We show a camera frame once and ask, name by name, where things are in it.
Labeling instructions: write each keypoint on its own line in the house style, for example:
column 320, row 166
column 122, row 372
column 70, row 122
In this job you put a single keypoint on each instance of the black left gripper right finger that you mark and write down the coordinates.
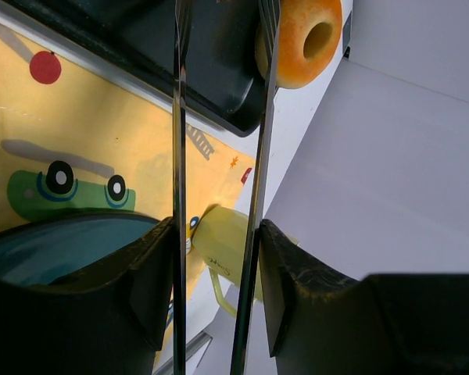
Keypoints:
column 320, row 321

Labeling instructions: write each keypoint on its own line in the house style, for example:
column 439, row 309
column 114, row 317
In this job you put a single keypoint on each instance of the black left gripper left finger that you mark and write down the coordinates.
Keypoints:
column 106, row 318

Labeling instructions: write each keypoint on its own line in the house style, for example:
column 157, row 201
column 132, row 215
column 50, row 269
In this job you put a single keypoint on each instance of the teal square plate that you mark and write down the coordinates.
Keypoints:
column 40, row 252

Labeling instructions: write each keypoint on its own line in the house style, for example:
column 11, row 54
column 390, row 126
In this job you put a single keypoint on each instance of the pale yellow mug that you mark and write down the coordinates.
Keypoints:
column 219, row 237

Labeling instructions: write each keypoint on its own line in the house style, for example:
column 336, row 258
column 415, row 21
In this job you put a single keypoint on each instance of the yellow cartoon placemat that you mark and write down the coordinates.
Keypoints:
column 73, row 143

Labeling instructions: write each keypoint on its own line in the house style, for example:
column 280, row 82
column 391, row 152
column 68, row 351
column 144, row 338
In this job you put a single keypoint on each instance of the black baking tray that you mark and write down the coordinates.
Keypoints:
column 223, row 83

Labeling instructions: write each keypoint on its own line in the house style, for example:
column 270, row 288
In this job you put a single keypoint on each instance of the orange bagel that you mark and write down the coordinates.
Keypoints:
column 310, row 31

